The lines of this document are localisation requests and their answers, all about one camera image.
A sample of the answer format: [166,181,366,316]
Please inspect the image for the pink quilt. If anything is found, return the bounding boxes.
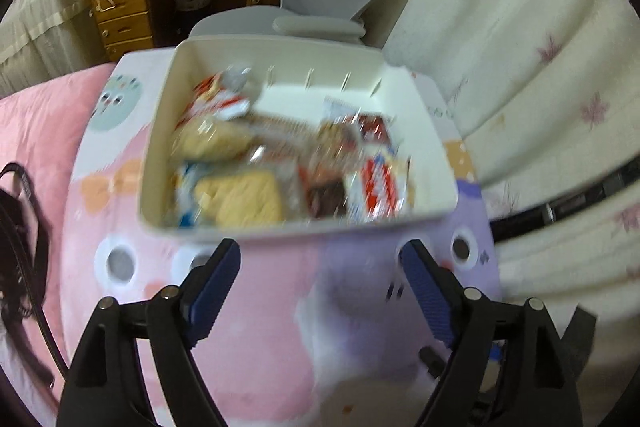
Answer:
[0,62,116,427]

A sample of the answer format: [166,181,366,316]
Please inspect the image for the white lace cover cloth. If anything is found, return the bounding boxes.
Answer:
[0,0,121,98]

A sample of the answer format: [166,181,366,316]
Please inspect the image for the dark brown snack packet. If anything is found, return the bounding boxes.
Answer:
[305,179,348,218]

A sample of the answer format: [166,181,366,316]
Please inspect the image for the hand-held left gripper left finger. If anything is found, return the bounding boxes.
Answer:
[56,238,242,427]

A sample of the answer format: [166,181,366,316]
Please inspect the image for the silver snack packet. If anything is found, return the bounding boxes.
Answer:
[222,66,263,100]

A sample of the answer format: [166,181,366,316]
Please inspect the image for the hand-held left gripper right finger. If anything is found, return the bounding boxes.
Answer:
[398,239,583,427]

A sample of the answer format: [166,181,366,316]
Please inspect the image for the large red white picture packet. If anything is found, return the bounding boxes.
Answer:
[345,152,413,223]

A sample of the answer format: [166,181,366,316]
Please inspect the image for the large clear cracker pack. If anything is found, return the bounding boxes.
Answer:
[192,172,286,228]

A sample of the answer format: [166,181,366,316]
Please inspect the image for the white plastic storage box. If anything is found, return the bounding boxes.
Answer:
[139,36,460,244]

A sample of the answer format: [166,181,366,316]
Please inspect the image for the red and white snack packet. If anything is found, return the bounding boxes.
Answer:
[180,74,251,125]

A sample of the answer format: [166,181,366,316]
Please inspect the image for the black handbag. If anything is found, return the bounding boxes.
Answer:
[0,163,68,390]

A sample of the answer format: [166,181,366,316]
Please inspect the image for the clear bag pale yellow puffs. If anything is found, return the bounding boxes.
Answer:
[172,117,256,162]

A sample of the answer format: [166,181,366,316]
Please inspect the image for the white floral curtain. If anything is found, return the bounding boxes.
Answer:
[385,0,640,333]

